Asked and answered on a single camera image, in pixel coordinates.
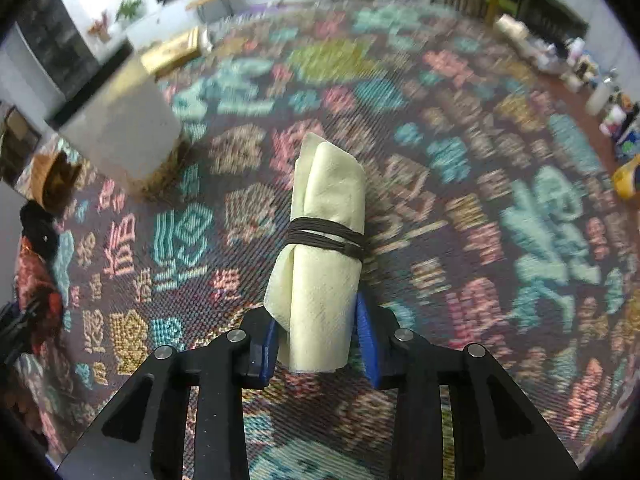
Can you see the red flower vase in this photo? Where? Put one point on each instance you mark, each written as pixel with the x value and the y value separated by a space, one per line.
pixel 99 28

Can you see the dark bookshelf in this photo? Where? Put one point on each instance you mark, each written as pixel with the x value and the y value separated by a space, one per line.
pixel 57 44

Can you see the colourful woven tablecloth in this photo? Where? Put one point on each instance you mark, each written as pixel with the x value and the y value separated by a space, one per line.
pixel 490 219

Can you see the clear plastic jar black lid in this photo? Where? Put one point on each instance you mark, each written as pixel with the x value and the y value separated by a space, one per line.
pixel 120 121

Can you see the cream cloth bundle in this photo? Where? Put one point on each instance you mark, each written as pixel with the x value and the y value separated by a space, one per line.
pixel 312 288

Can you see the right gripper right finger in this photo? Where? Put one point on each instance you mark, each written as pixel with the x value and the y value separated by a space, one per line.
pixel 497 432

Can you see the brown knitted cloth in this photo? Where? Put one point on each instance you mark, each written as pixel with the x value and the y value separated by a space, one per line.
pixel 53 179

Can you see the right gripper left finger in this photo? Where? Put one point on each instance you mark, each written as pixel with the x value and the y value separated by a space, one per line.
pixel 140 433

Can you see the small wooden bench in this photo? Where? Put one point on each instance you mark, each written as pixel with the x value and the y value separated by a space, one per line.
pixel 207 9

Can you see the black fuzzy cloth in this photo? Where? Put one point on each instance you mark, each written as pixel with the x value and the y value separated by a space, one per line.
pixel 38 228

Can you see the red patterned fabric pouch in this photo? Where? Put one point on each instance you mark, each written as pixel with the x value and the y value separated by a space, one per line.
pixel 42 289

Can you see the flat cardboard box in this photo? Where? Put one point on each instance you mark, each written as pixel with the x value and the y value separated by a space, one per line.
pixel 166 56

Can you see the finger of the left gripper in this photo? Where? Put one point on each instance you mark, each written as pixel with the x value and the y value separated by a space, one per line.
pixel 17 328

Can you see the green potted plant left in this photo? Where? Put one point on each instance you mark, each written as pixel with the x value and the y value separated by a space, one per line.
pixel 130 10

